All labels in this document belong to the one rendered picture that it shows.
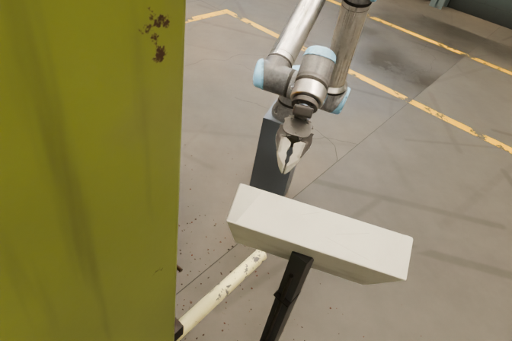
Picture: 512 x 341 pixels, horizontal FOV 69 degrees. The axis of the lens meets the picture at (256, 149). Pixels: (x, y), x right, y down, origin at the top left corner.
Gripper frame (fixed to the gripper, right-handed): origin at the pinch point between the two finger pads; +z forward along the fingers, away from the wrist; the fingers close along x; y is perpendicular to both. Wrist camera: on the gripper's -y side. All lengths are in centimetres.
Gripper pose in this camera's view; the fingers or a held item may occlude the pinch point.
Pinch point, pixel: (284, 167)
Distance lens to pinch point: 90.6
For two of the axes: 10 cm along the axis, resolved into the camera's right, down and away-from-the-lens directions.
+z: -3.1, 8.8, -3.5
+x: -9.5, -2.9, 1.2
